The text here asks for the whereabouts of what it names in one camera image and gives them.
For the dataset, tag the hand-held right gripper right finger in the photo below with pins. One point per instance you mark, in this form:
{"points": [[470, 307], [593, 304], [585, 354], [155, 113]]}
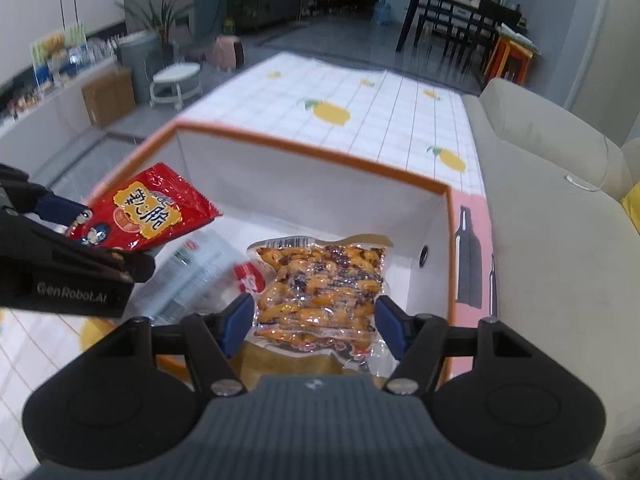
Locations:
{"points": [[390, 327]]}

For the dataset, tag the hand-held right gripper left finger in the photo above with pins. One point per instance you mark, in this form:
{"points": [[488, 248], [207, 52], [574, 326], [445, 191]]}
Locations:
{"points": [[237, 327]]}

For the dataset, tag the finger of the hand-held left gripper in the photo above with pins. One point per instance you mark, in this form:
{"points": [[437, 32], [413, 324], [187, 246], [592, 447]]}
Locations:
{"points": [[60, 210], [90, 255]]}

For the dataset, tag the clear bag small red packets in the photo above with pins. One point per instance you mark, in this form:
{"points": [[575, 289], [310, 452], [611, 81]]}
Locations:
{"points": [[247, 277]]}

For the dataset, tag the white green snack packet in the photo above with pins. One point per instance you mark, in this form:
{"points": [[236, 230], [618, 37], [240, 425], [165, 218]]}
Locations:
{"points": [[200, 265]]}

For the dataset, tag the red snack packet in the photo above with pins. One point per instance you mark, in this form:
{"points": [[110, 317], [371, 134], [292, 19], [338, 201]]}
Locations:
{"points": [[150, 210]]}

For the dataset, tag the clear peanut snack packet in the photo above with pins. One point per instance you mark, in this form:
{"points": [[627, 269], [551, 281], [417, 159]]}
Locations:
{"points": [[315, 290]]}

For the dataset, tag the orange cardboard box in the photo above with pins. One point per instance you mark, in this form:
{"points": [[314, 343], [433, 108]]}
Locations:
{"points": [[350, 195]]}

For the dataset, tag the brown cardboard carton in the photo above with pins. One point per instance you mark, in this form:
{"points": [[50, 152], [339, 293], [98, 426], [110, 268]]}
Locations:
{"points": [[107, 97]]}

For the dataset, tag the grey trash bin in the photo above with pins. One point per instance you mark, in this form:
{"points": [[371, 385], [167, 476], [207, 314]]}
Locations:
{"points": [[137, 60]]}

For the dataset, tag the beige sofa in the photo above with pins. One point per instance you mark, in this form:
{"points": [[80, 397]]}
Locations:
{"points": [[550, 260]]}

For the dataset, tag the white round wheeled stool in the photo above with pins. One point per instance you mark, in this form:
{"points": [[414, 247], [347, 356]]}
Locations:
{"points": [[175, 77]]}

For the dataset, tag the checkered printed tablecloth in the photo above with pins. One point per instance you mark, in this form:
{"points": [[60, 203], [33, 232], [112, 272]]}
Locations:
{"points": [[390, 110]]}

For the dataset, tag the long-leaf potted plant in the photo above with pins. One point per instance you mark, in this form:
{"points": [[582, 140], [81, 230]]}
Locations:
{"points": [[160, 15]]}

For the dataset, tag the small cactus pot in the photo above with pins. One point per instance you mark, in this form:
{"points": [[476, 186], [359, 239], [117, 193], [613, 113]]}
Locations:
{"points": [[228, 27]]}

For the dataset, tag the yellow pillow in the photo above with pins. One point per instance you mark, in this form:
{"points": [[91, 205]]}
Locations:
{"points": [[632, 212]]}

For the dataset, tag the orange stools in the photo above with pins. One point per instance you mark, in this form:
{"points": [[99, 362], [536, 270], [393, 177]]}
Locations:
{"points": [[512, 55]]}

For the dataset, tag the black dining chair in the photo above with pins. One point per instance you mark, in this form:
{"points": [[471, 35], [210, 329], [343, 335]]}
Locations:
{"points": [[492, 25], [442, 30]]}

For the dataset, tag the blue water jug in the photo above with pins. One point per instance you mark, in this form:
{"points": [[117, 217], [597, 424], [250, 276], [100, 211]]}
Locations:
{"points": [[382, 12]]}

